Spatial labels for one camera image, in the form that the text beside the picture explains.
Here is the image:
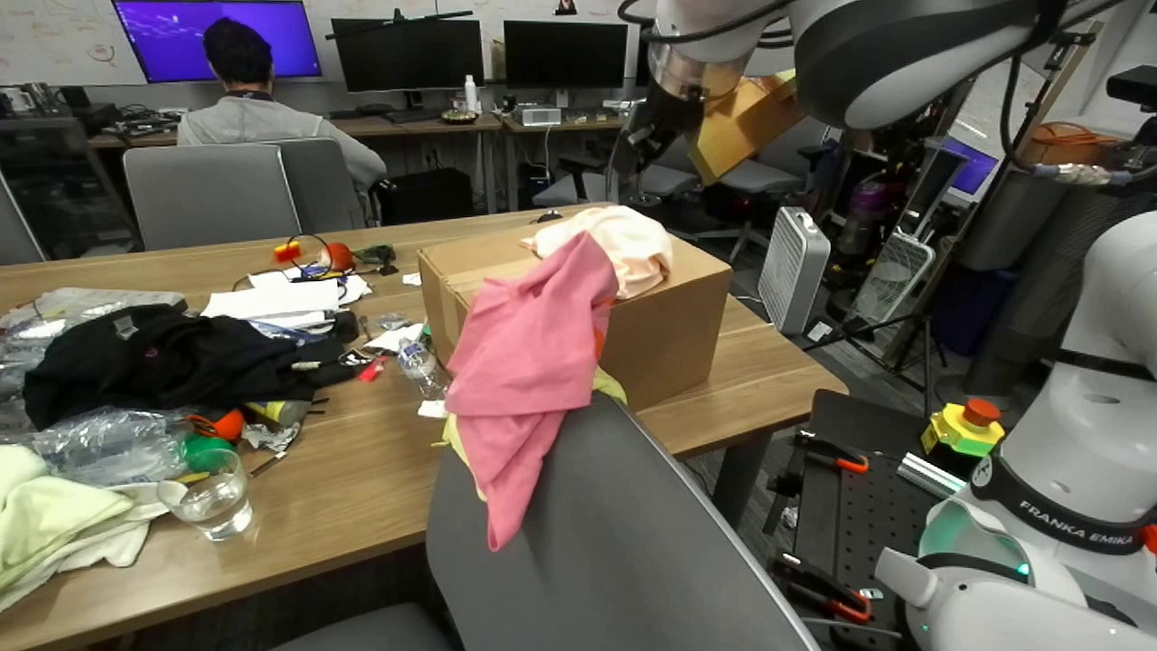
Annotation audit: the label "silver aluminium bar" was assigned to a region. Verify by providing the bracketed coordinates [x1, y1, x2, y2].
[896, 450, 978, 504]

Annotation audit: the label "clear plastic bag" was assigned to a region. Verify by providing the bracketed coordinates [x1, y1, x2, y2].
[27, 404, 196, 490]

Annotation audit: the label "clear plastic water bottle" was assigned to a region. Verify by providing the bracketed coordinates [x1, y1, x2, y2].
[395, 324, 449, 392]

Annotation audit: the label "light grey chair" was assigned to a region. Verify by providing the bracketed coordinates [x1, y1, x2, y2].
[121, 143, 303, 254]
[0, 170, 49, 267]

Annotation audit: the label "orange handled clamp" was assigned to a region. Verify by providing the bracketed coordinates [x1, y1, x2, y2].
[773, 549, 883, 626]
[791, 426, 874, 478]

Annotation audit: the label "small green object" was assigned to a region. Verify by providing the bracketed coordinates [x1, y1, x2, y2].
[178, 431, 240, 478]

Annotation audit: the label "peach t-shirt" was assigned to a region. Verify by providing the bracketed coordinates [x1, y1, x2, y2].
[526, 204, 680, 299]

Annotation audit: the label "orange red toy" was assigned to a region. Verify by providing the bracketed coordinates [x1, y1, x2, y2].
[268, 236, 362, 274]

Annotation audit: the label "black camera on stand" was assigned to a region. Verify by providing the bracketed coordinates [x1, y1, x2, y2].
[1105, 66, 1157, 111]

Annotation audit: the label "monitor with purple screen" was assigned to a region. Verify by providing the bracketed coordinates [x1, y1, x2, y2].
[108, 0, 326, 87]

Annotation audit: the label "yellow red emergency stop button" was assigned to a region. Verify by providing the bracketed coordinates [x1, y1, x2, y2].
[920, 393, 1008, 465]

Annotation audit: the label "dark green object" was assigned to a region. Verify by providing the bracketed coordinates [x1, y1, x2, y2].
[355, 242, 403, 274]

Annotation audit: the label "pink t-shirt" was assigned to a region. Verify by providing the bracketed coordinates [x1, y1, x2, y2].
[445, 230, 621, 559]

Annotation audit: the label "black computer monitor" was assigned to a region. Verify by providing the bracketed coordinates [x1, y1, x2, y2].
[498, 20, 635, 93]
[330, 16, 489, 93]

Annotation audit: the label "seated person grey sweater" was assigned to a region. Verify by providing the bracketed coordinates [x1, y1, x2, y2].
[175, 16, 392, 193]

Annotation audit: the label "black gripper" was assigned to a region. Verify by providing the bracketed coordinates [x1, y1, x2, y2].
[621, 87, 710, 170]

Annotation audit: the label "large cardboard box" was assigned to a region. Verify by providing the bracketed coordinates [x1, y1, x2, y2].
[418, 204, 736, 414]

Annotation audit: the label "orange bundle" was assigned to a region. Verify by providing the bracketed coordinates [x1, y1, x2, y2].
[1021, 120, 1111, 173]

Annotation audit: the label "yellow wrist camera mount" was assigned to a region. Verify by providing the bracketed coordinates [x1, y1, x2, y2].
[692, 73, 804, 185]

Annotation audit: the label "clear plastic cup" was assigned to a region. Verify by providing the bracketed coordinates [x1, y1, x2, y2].
[155, 460, 261, 547]

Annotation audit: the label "dark grey chair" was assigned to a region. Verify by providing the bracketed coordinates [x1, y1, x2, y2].
[279, 139, 373, 236]

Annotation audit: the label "grey mesh office chair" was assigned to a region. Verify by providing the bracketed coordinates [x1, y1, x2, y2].
[268, 392, 827, 651]

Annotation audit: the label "white papers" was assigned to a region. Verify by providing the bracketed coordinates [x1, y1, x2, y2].
[196, 263, 378, 340]

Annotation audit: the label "small orange object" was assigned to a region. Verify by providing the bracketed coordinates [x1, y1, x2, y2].
[191, 404, 251, 447]

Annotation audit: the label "black cluttered side table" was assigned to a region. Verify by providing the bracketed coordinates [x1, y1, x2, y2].
[0, 80, 185, 262]

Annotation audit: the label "grey office chair black frame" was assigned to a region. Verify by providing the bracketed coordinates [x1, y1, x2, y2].
[527, 111, 645, 211]

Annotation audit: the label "black bag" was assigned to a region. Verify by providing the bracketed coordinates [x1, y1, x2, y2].
[373, 164, 480, 230]

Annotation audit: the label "grey swivel office chair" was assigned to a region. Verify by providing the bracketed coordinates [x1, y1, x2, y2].
[636, 156, 726, 205]
[719, 120, 845, 204]

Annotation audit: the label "black garment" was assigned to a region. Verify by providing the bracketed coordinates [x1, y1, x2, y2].
[19, 299, 365, 431]

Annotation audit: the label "tilted white display panel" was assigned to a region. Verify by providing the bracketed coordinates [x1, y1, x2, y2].
[937, 135, 1006, 205]

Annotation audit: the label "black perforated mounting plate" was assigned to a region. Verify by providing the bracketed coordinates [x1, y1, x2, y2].
[750, 387, 970, 651]

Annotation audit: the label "white whiteboard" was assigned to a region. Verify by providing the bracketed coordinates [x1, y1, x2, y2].
[0, 0, 138, 87]

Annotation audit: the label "light green cloth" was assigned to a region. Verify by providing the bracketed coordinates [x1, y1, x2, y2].
[0, 442, 175, 614]

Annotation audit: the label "white air purifier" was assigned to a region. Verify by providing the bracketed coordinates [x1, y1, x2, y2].
[755, 204, 836, 340]

